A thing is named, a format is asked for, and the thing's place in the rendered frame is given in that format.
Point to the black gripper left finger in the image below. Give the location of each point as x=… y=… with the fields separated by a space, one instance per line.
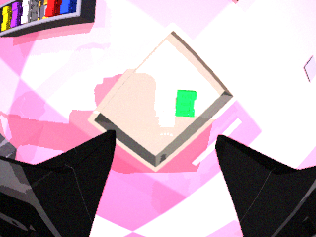
x=66 y=189

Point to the red fuse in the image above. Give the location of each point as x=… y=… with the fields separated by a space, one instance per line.
x=53 y=8

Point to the white fuse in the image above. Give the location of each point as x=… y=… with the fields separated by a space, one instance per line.
x=31 y=11

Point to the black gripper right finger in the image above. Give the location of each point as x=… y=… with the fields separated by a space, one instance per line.
x=265 y=192

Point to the green fuse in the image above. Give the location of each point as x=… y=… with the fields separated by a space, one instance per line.
x=184 y=105

